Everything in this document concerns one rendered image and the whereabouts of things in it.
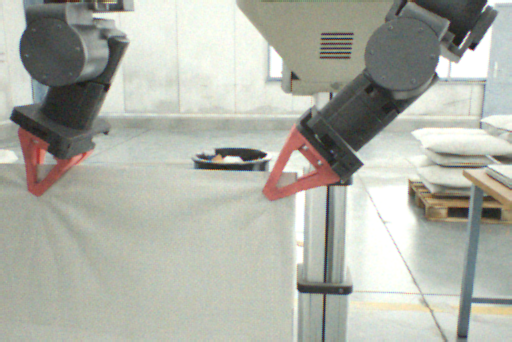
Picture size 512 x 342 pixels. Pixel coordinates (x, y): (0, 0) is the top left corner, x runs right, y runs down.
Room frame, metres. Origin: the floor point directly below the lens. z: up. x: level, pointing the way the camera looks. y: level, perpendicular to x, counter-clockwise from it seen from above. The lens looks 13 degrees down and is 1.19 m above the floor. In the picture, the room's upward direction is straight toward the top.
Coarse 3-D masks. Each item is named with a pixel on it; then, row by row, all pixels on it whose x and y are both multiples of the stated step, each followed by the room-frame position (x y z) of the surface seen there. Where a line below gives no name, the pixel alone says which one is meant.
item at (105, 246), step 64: (0, 192) 0.53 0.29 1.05; (64, 192) 0.52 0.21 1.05; (128, 192) 0.50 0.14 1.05; (192, 192) 0.49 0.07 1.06; (256, 192) 0.49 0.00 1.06; (0, 256) 0.54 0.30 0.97; (64, 256) 0.52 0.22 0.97; (128, 256) 0.50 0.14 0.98; (192, 256) 0.49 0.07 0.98; (256, 256) 0.49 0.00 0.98; (0, 320) 0.54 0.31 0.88; (64, 320) 0.52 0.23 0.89; (128, 320) 0.51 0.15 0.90; (192, 320) 0.49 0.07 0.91; (256, 320) 0.49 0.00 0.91
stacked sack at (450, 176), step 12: (420, 168) 3.81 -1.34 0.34; (432, 168) 3.68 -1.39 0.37; (444, 168) 3.63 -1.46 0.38; (456, 168) 3.61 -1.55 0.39; (468, 168) 3.59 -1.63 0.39; (480, 168) 3.62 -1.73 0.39; (432, 180) 3.45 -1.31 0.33; (444, 180) 3.44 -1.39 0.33; (456, 180) 3.43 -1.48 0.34; (468, 180) 3.43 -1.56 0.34
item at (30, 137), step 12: (24, 132) 0.50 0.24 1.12; (36, 132) 0.50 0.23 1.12; (24, 144) 0.51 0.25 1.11; (36, 144) 0.51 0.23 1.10; (48, 144) 0.50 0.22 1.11; (24, 156) 0.51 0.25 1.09; (36, 168) 0.52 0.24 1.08; (60, 168) 0.50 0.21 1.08; (36, 180) 0.53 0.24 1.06; (48, 180) 0.52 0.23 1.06; (36, 192) 0.52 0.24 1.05
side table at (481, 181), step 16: (464, 176) 1.94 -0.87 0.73; (480, 176) 1.84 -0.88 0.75; (480, 192) 1.91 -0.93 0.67; (496, 192) 1.62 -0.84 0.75; (480, 208) 1.91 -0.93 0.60; (464, 256) 1.94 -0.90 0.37; (464, 272) 1.93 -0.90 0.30; (464, 288) 1.91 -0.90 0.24; (464, 304) 1.91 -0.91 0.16; (464, 320) 1.91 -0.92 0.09; (464, 336) 1.91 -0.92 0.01
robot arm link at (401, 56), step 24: (384, 24) 0.39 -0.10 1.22; (408, 24) 0.39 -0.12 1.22; (432, 24) 0.38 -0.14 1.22; (480, 24) 0.45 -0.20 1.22; (384, 48) 0.39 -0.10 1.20; (408, 48) 0.39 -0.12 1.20; (432, 48) 0.38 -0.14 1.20; (456, 48) 0.45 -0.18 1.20; (384, 72) 0.39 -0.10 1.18; (408, 72) 0.38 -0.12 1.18; (432, 72) 0.38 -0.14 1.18; (408, 96) 0.42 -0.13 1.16
